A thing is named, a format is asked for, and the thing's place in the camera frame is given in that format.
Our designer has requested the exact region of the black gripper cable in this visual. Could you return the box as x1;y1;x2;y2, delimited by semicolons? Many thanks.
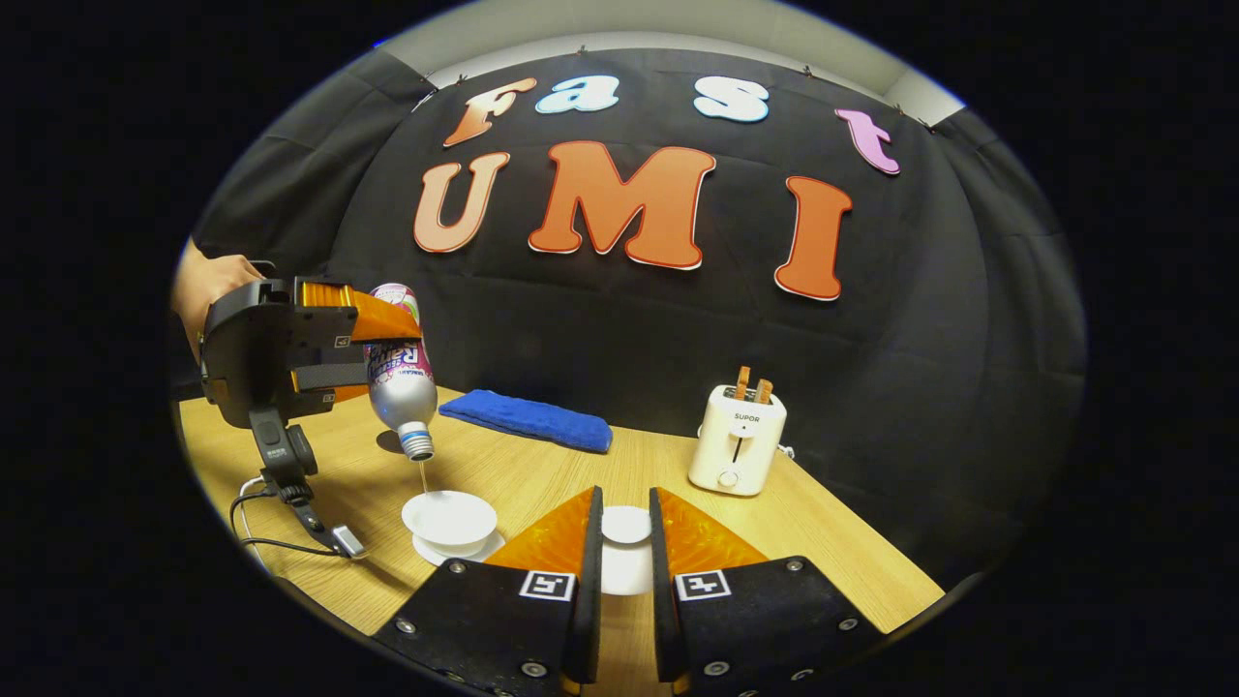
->
230;472;369;562

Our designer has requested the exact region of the white saucer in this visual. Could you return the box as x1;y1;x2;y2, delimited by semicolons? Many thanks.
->
413;528;506;568

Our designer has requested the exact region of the blue folded towel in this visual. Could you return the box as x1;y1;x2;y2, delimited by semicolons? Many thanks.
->
438;389;614;454

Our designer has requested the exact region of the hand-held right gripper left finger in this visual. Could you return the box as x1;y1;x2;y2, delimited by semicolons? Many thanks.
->
373;486;605;697

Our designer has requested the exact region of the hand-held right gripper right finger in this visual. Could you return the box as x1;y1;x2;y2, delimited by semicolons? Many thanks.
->
649;487;887;697

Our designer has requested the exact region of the silver water bottle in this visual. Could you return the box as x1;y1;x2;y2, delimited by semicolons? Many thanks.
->
365;283;438;462

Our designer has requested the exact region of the white toaster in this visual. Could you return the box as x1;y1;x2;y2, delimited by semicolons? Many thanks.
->
688;384;789;498

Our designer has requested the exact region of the white teacup lid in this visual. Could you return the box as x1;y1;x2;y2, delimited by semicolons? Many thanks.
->
600;505;657;596

